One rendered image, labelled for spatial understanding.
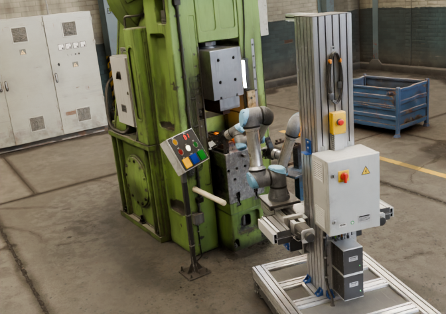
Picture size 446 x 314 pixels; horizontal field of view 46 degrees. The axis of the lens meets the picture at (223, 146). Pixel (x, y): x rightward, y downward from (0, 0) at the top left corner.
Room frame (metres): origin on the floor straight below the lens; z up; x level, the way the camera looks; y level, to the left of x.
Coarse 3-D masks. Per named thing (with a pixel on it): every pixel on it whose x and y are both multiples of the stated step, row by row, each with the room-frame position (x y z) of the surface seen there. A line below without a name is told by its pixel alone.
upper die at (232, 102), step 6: (234, 96) 4.31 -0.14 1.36; (204, 102) 4.42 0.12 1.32; (210, 102) 4.34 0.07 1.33; (216, 102) 4.26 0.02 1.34; (222, 102) 4.24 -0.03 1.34; (228, 102) 4.27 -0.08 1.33; (234, 102) 4.30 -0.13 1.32; (210, 108) 4.35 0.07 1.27; (216, 108) 4.27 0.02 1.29; (222, 108) 4.24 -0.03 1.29; (228, 108) 4.27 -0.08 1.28
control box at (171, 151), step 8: (176, 136) 3.85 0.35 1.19; (184, 136) 3.91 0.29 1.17; (192, 136) 3.98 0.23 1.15; (160, 144) 3.78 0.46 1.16; (168, 144) 3.74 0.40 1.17; (184, 144) 3.86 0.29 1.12; (192, 144) 3.93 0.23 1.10; (200, 144) 3.99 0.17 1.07; (168, 152) 3.75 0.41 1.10; (176, 152) 3.74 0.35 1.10; (184, 152) 3.80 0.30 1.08; (192, 152) 3.87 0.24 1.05; (176, 160) 3.72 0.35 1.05; (200, 160) 3.88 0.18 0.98; (176, 168) 3.72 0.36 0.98; (184, 168) 3.69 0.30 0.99
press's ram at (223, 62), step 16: (208, 48) 4.41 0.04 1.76; (224, 48) 4.29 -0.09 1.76; (208, 64) 4.22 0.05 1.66; (224, 64) 4.27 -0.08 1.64; (240, 64) 4.35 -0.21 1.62; (208, 80) 4.24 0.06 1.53; (224, 80) 4.26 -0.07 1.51; (240, 80) 4.35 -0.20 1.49; (208, 96) 4.26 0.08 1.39; (224, 96) 4.25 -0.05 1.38
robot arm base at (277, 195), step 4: (272, 188) 3.32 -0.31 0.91; (276, 188) 3.30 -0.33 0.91; (280, 188) 3.30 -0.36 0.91; (284, 188) 3.31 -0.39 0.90; (272, 192) 3.32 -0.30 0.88; (276, 192) 3.30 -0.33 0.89; (280, 192) 3.30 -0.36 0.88; (284, 192) 3.31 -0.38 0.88; (288, 192) 3.34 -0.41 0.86; (268, 196) 3.34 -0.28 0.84; (272, 196) 3.31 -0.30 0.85; (276, 196) 3.30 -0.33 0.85; (280, 196) 3.29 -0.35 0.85; (284, 196) 3.29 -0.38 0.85; (288, 196) 3.31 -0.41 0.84; (272, 200) 3.30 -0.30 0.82; (276, 200) 3.29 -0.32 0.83; (280, 200) 3.28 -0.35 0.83; (284, 200) 3.29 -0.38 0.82
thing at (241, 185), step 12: (216, 156) 4.27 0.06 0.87; (228, 156) 4.17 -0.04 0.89; (240, 156) 4.24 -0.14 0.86; (216, 168) 4.34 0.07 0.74; (228, 168) 4.17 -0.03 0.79; (240, 168) 4.23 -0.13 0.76; (216, 180) 4.36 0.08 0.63; (228, 180) 4.16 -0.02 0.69; (240, 180) 4.23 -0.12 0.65; (216, 192) 4.34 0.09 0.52; (228, 192) 4.16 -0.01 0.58; (240, 192) 4.22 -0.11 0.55; (252, 192) 4.29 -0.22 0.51
